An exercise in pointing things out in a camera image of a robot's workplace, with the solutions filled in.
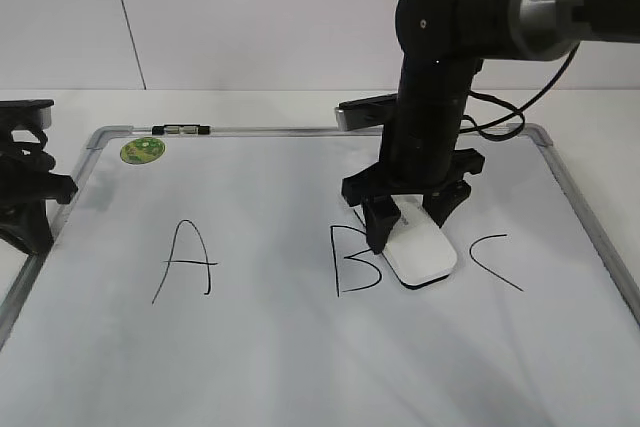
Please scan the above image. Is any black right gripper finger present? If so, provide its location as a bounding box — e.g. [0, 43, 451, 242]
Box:
[422, 181, 471, 228]
[361, 196, 401, 254]

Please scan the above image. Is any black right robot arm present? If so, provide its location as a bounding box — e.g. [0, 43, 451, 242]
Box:
[335, 0, 639, 253]

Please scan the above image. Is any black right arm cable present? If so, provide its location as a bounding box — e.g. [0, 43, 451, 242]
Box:
[439, 0, 583, 142]

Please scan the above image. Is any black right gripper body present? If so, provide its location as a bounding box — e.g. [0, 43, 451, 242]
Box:
[341, 149, 485, 207]

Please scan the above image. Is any white board eraser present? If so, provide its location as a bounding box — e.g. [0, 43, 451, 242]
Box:
[381, 196, 458, 289]

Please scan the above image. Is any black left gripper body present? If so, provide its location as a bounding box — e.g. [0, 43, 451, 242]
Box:
[1, 128, 78, 207]

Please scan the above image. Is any white board with grey frame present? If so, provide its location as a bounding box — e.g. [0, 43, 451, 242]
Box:
[1, 127, 639, 426]

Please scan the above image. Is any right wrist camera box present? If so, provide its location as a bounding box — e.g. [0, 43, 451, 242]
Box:
[334, 94, 397, 131]

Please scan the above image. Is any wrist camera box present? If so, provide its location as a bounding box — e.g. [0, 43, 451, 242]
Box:
[0, 99, 55, 130]
[334, 94, 397, 131]

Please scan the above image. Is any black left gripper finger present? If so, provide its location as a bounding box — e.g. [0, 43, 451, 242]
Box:
[1, 200, 53, 255]

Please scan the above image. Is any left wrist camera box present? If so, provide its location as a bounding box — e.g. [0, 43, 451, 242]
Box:
[0, 99, 55, 130]

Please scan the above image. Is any round green magnet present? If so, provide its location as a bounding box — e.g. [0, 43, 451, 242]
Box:
[120, 137, 166, 165]

